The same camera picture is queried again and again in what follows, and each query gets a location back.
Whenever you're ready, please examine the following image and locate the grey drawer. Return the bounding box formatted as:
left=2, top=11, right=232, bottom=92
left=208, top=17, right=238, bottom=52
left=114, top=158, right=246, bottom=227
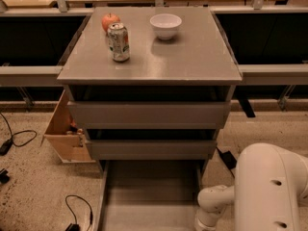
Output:
left=93, top=160, right=201, bottom=231
left=68, top=101, right=230, bottom=129
left=86, top=140, right=217, bottom=160

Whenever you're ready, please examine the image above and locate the white ceramic bowl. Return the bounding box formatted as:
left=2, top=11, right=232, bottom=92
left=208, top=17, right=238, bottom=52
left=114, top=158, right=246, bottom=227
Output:
left=150, top=13, right=182, bottom=39

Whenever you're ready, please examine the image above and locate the grey metal rail right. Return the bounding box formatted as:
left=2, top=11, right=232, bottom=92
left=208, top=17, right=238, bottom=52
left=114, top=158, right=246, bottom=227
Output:
left=238, top=64, right=308, bottom=86

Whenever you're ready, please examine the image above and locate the grey bottom drawer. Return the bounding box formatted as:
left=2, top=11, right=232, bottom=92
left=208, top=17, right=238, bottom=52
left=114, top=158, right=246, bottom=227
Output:
left=93, top=160, right=201, bottom=231

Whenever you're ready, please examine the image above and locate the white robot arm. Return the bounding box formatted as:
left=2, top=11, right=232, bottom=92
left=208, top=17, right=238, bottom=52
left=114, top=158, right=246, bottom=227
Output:
left=194, top=143, right=308, bottom=231

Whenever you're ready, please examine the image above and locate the black power adapter right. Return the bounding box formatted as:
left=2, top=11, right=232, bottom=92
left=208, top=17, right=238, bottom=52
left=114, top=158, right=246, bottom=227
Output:
left=218, top=151, right=237, bottom=169

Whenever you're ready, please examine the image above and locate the black cable left floor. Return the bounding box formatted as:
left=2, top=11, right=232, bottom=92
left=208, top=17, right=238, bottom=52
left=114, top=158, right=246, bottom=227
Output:
left=0, top=112, right=39, bottom=156

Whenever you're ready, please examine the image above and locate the black cable right floor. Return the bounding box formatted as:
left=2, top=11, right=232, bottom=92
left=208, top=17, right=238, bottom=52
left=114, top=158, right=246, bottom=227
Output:
left=215, top=146, right=237, bottom=179

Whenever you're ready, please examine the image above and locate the red apple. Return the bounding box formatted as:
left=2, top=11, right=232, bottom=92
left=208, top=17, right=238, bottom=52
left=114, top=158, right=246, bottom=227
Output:
left=101, top=13, right=120, bottom=32

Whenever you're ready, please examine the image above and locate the black plug far left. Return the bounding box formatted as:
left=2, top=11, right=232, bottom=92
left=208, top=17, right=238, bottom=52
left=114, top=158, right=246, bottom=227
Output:
left=0, top=168, right=10, bottom=184

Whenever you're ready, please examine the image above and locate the grey metal rail left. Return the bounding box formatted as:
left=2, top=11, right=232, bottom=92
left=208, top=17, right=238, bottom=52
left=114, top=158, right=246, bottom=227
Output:
left=0, top=66, right=62, bottom=87

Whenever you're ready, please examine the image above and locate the grey metal rail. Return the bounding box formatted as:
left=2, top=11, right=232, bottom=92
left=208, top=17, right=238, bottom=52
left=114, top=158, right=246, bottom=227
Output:
left=0, top=66, right=62, bottom=87
left=238, top=64, right=308, bottom=86

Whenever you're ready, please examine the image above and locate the crumpled silver soda can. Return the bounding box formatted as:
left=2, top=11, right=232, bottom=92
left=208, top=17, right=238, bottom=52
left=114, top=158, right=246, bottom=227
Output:
left=107, top=22, right=130, bottom=62

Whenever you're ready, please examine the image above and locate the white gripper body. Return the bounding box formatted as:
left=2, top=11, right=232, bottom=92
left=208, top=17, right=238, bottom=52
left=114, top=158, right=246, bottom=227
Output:
left=194, top=185, right=235, bottom=231

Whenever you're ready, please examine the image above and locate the cardboard box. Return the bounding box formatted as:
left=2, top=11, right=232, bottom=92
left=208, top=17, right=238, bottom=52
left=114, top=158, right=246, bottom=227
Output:
left=44, top=92, right=93, bottom=163

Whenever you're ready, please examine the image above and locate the black cable floor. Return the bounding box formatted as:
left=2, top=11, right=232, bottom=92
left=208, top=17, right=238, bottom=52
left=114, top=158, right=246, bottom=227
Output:
left=64, top=194, right=94, bottom=231
left=215, top=146, right=237, bottom=179
left=0, top=112, right=39, bottom=156

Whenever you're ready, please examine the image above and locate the grey top drawer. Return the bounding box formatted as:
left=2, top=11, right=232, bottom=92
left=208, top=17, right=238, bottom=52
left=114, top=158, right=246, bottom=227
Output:
left=68, top=101, right=230, bottom=129

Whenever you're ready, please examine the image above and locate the grey middle drawer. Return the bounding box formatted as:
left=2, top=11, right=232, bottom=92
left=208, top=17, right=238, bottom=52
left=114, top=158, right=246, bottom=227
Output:
left=86, top=140, right=217, bottom=160

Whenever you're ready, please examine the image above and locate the black cable bottom floor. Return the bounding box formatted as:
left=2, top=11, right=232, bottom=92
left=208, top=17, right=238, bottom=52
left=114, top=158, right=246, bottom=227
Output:
left=64, top=194, right=94, bottom=231

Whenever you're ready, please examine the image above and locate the grey drawer cabinet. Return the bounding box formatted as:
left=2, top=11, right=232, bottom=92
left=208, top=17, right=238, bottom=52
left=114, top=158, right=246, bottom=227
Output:
left=57, top=6, right=244, bottom=178

